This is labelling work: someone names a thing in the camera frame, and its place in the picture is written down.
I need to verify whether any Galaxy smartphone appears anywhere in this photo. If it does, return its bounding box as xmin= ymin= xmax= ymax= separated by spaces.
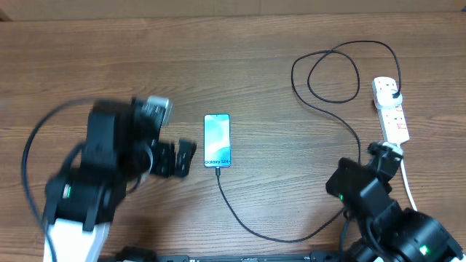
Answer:
xmin=204 ymin=114 xmax=232 ymax=168

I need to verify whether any black charging cable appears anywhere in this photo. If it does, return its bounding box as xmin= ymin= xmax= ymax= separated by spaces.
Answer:
xmin=214 ymin=40 xmax=403 ymax=244

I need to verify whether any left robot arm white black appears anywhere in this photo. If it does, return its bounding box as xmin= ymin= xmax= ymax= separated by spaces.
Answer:
xmin=21 ymin=96 xmax=197 ymax=261

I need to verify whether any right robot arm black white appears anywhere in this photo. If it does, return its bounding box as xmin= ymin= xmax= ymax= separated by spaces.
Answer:
xmin=325 ymin=141 xmax=465 ymax=262

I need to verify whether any white charger adapter plug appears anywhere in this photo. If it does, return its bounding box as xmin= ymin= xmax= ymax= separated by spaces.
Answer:
xmin=374 ymin=90 xmax=403 ymax=110

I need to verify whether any white power strip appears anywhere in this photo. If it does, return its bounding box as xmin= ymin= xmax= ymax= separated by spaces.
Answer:
xmin=371 ymin=76 xmax=410 ymax=145

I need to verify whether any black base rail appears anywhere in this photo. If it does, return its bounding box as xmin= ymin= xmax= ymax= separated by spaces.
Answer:
xmin=111 ymin=247 xmax=340 ymax=262

